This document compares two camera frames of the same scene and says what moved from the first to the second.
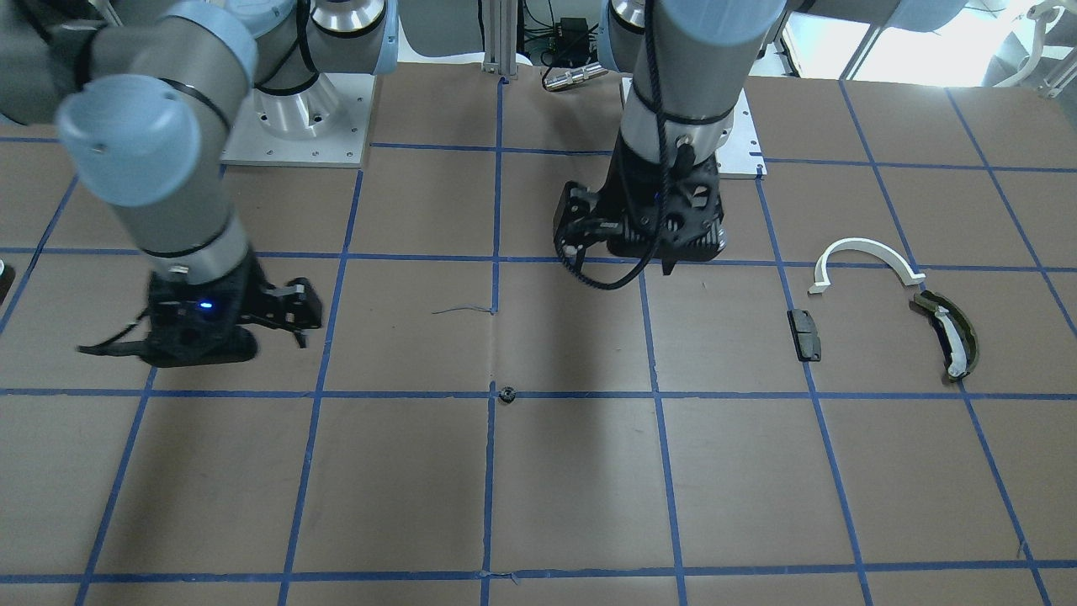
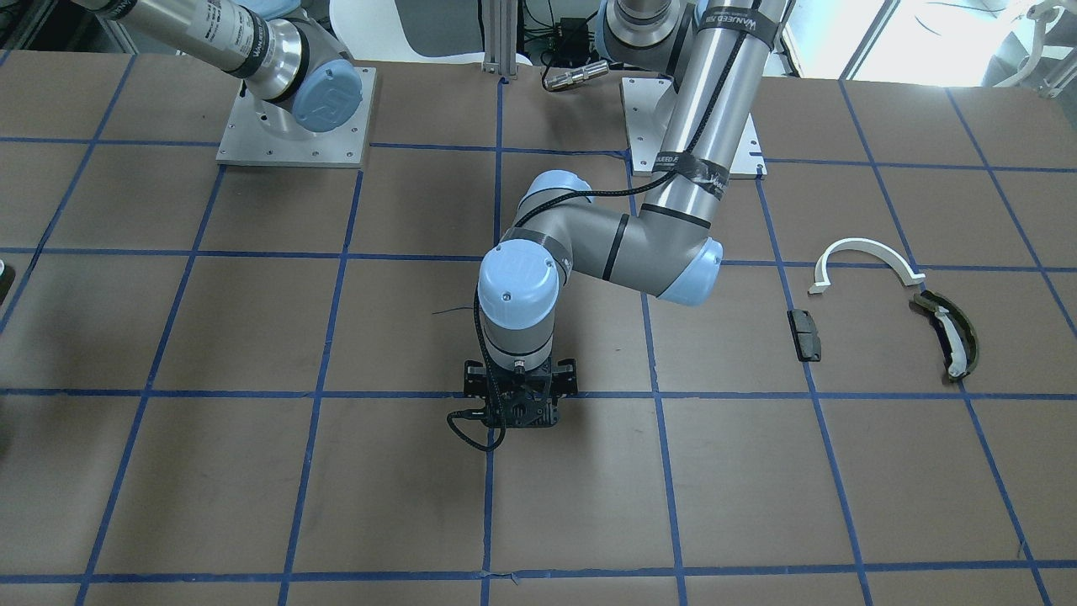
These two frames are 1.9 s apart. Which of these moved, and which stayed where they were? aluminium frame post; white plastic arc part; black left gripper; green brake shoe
Moved: black left gripper
Stayed: white plastic arc part; green brake shoe; aluminium frame post
